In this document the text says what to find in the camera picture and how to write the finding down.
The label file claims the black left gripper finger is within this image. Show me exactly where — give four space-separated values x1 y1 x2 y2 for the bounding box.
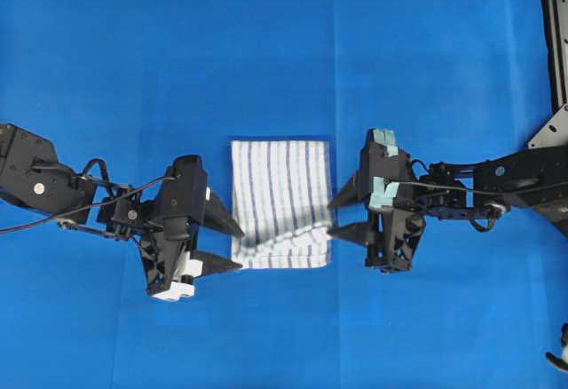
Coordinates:
194 250 242 276
204 187 244 237

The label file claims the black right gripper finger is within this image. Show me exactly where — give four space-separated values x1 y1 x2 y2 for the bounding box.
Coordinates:
327 222 371 245
328 171 368 209

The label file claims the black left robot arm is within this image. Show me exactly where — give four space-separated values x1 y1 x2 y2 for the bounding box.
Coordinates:
1 123 244 302

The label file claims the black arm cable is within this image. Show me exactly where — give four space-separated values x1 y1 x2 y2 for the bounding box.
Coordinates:
0 174 178 234
390 160 507 233

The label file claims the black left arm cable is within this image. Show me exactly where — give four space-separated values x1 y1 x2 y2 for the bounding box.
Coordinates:
0 174 178 234

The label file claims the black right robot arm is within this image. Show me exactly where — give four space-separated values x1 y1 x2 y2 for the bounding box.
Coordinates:
327 129 567 274

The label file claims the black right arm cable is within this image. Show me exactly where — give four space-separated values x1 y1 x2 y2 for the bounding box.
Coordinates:
390 160 507 233

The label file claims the blue striped white towel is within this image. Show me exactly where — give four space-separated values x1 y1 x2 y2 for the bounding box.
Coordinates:
231 139 335 269

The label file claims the black white clip object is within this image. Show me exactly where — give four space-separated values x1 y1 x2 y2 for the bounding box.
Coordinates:
545 322 568 373

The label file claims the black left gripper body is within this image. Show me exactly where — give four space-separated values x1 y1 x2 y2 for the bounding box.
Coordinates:
139 155 208 301

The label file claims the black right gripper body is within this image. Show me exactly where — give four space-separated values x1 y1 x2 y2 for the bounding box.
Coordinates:
358 129 425 274

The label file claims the black metal frame rail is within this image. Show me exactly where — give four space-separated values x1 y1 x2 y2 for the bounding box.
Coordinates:
527 0 567 149

